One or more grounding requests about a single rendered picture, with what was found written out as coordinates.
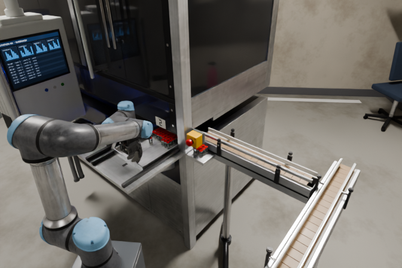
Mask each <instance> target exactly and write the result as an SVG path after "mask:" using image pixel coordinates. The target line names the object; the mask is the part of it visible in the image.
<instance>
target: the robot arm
mask: <svg viewBox="0 0 402 268"><path fill-rule="evenodd" d="M117 106H118V108H117V109H118V111H116V112H115V113H114V114H113V115H111V116H110V117H108V118H107V119H106V120H105V121H104V122H103V123H102V124H100V125H95V126H94V125H92V124H88V123H85V124H78V123H71V122H68V121H63V120H58V119H54V118H48V117H43V116H40V115H37V114H34V115H33V114H25V115H21V116H19V117H18V118H16V119H15V120H14V121H13V122H12V124H11V126H10V127H9V128H8V131H7V141H8V143H9V144H10V145H11V146H12V147H14V148H16V149H19V151H20V155H21V157H22V160H23V161H24V162H25V163H27V164H30V167H31V170H32V173H33V177H34V180H35V183H36V187H37V189H38V192H39V196H40V199H41V202H42V205H43V208H44V212H45V215H44V218H43V220H42V221H41V227H39V235H40V237H41V239H42V240H43V241H45V242H47V243H48V244H50V245H54V246H57V247H59V248H62V249H64V250H67V251H69V252H72V253H74V254H77V255H79V256H80V258H81V261H82V263H81V268H121V258H120V255H119V253H118V251H117V250H116V249H114V248H113V247H112V242H111V238H110V235H109V229H108V227H107V226H106V223H105V222H104V221H103V220H102V219H100V218H97V217H90V218H88V219H87V218H85V219H82V218H79V217H78V213H77V209H76V208H75V207H74V206H72V205H71V203H70V200H69V196H68V192H67V189H66V184H65V180H64V177H63V173H62V168H61V165H60V161H59V157H70V156H76V155H80V154H85V153H89V152H92V151H94V150H95V149H97V147H100V146H104V145H108V144H113V143H116V142H120V143H119V144H120V150H121V151H122V152H124V153H125V154H127V155H128V156H127V159H128V160H130V159H131V162H137V163H139V161H140V159H141V157H142V147H141V143H140V141H139V139H150V138H151V134H152V132H153V125H152V123H151V122H149V121H145V120H138V119H136V117H135V109H134V106H133V103H132V102H131V101H128V100H126V101H122V102H120V103H118V105H117Z"/></svg>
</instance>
